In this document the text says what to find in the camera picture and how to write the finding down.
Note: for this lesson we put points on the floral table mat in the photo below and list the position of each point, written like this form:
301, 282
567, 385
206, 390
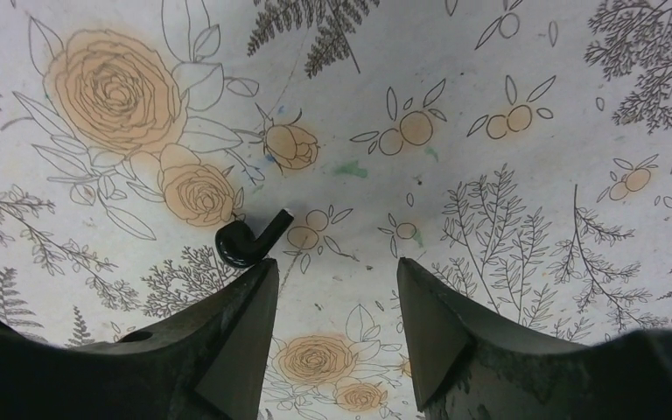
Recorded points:
521, 151

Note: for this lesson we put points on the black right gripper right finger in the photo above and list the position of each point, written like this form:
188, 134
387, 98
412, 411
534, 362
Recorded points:
469, 362

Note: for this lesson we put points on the black earbud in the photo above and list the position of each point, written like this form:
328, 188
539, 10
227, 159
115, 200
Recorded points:
239, 247

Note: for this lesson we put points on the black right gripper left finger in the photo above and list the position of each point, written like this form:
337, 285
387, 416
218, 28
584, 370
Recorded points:
205, 362

